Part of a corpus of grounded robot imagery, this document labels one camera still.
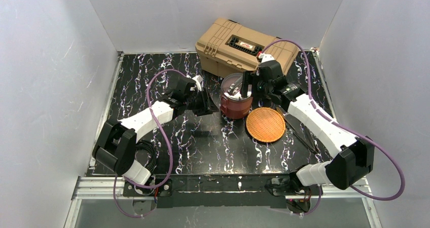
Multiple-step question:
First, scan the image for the dark transparent round lid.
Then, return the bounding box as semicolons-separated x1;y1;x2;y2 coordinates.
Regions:
221;73;252;102

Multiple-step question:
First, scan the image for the red steel lunch bowl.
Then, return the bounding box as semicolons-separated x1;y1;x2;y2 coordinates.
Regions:
220;92;253;120

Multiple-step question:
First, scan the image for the tan plastic toolbox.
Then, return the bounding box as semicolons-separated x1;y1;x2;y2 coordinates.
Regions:
195;18;280;78

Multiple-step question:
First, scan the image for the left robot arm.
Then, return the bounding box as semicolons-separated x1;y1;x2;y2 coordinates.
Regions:
92;74;218;188

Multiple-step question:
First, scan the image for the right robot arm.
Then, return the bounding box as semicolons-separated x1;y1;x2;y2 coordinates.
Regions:
240;60;375;190

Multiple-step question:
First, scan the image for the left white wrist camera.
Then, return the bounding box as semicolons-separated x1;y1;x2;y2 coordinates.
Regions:
192;75;203;92

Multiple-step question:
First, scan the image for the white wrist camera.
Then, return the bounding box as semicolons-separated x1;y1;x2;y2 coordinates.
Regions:
192;75;203;92
257;52;275;63

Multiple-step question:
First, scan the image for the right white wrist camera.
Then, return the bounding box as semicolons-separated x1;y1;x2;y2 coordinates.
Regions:
257;52;275;63

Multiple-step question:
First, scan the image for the coiled black cable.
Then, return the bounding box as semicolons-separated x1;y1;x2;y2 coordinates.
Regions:
134;140;159;173

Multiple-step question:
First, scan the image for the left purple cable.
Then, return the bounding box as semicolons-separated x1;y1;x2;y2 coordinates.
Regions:
113;69;189;219

